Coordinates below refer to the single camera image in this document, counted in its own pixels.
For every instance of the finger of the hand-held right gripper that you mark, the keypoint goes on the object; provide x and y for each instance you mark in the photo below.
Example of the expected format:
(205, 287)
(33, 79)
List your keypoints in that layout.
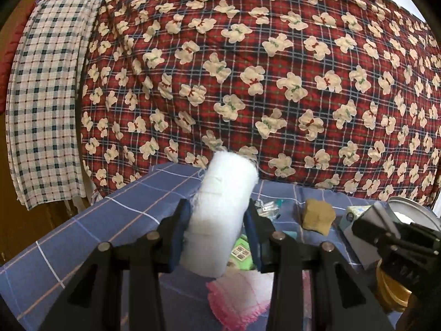
(399, 262)
(373, 226)

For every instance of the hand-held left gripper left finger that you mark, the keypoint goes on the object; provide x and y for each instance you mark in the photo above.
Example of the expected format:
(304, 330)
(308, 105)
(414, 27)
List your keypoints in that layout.
(179, 236)

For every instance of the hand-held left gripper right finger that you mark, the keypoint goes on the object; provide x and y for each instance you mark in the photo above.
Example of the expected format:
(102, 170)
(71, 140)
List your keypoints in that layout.
(254, 239)

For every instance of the green tissue packet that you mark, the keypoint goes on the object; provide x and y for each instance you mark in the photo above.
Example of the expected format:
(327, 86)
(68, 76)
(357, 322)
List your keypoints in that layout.
(241, 251)

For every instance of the white fluffy towel roll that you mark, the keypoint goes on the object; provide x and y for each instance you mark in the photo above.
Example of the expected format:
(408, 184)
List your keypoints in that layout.
(220, 207)

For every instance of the round metal basin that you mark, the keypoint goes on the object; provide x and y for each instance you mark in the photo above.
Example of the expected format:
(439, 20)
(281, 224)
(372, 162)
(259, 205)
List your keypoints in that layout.
(415, 202)

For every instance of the patterned tissue pack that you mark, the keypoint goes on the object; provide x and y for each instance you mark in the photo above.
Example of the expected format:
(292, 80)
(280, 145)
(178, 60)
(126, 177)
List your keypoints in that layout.
(355, 211)

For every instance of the gold round tin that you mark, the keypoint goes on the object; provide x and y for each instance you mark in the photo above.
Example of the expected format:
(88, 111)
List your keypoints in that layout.
(389, 289)

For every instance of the clear plastic packets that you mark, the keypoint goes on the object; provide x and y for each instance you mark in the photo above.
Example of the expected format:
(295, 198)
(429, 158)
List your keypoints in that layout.
(267, 208)

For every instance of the brown sponge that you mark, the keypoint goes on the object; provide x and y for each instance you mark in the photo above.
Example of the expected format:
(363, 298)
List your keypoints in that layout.
(317, 215)

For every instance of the pink-edged white cloth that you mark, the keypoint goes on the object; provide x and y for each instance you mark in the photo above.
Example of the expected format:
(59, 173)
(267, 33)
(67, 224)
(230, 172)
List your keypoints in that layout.
(237, 298)

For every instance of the blue plaid bedsheet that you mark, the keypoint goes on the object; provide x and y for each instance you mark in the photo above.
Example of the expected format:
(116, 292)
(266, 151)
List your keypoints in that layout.
(103, 220)

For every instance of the red bear-print quilt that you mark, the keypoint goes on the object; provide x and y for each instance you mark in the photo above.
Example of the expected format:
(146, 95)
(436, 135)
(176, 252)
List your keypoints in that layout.
(275, 76)

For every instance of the white and blue checkered cloth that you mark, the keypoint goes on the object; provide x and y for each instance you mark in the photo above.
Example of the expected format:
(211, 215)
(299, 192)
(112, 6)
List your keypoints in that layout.
(44, 93)

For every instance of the red quilted cloth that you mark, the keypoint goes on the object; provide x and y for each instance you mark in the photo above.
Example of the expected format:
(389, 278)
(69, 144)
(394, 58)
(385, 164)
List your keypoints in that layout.
(13, 55)

